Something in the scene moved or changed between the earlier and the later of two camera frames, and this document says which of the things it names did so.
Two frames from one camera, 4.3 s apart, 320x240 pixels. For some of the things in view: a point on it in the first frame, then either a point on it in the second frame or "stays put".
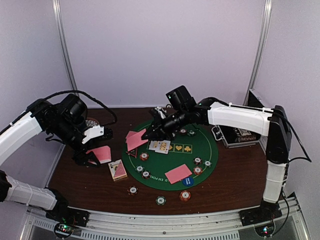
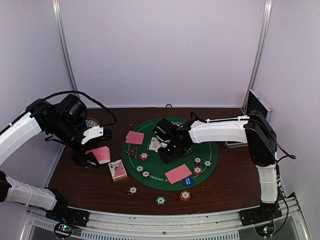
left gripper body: x=78 y=157 stays put
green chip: x=207 y=163 stays put
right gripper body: x=168 y=126 -> x=174 y=152
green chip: x=139 y=168 stays put
